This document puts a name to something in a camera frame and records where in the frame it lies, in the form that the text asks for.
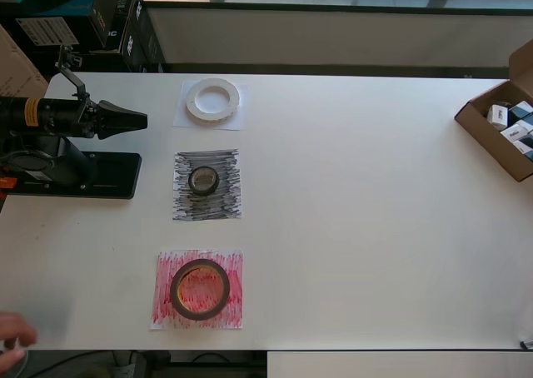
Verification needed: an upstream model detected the small navy carton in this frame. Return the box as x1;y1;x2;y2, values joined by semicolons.
508;101;533;123

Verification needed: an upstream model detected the white tape roll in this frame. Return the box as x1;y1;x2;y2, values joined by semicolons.
185;77;242;126

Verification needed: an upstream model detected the black scribbled paper sheet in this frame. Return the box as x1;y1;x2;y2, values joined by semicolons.
172;147;243;223

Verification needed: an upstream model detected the person's left hand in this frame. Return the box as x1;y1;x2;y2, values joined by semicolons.
0;311;38;369

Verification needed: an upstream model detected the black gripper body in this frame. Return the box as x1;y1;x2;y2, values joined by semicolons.
77;97;103;141

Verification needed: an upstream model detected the Huntkey cardboard box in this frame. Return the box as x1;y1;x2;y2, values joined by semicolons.
0;22;50;108

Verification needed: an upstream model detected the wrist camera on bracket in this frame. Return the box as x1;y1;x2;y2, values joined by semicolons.
55;43;91;104

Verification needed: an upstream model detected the small white printed carton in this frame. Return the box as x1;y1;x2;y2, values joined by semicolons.
487;104;511;130
512;138;533;162
499;120;532;142

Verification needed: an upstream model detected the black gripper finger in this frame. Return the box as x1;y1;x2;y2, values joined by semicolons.
99;99;148;122
99;119;149;141

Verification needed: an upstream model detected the black box white label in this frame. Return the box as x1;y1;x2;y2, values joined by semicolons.
14;15;82;57

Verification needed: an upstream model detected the black carton white lettering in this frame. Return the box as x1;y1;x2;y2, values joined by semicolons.
89;0;145;55

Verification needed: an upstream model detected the open cardboard box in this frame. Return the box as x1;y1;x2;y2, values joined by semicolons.
453;39;533;183

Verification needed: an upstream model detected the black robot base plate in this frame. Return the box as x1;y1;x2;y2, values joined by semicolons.
0;151;142;201

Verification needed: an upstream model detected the black tape roll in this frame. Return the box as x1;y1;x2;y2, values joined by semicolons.
187;166;221;196

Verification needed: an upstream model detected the red tape roll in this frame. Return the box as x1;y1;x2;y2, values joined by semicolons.
169;258;231;322

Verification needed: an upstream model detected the red scribbled paper sheet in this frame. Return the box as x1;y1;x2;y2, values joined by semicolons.
149;248;245;331

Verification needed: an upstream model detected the plain white paper sheet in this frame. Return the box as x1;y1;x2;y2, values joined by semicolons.
172;80;248;132

